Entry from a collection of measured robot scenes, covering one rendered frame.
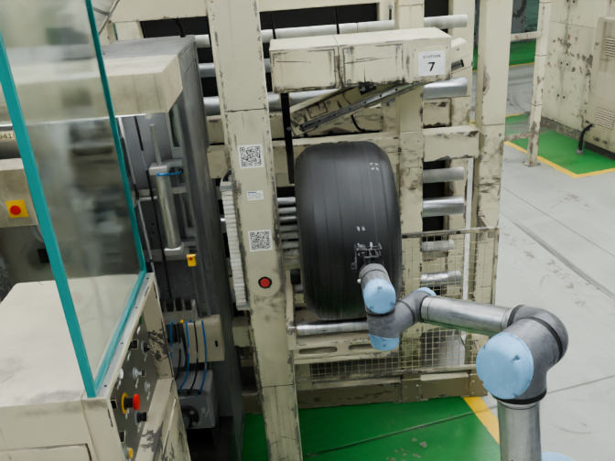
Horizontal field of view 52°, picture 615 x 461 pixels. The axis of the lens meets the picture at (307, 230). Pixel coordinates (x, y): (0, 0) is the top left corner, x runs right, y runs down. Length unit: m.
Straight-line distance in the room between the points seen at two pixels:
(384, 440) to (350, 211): 1.46
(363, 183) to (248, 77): 0.46
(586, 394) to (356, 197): 1.92
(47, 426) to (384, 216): 1.05
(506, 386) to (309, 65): 1.27
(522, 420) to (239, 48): 1.23
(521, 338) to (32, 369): 1.07
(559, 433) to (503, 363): 1.90
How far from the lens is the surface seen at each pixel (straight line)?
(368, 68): 2.18
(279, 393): 2.42
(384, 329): 1.60
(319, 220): 1.86
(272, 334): 2.26
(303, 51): 2.15
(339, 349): 2.18
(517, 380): 1.32
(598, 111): 6.69
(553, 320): 1.42
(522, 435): 1.44
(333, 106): 2.34
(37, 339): 1.70
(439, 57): 2.22
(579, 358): 3.68
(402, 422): 3.15
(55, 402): 1.47
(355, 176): 1.92
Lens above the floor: 2.11
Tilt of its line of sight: 25 degrees down
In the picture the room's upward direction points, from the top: 4 degrees counter-clockwise
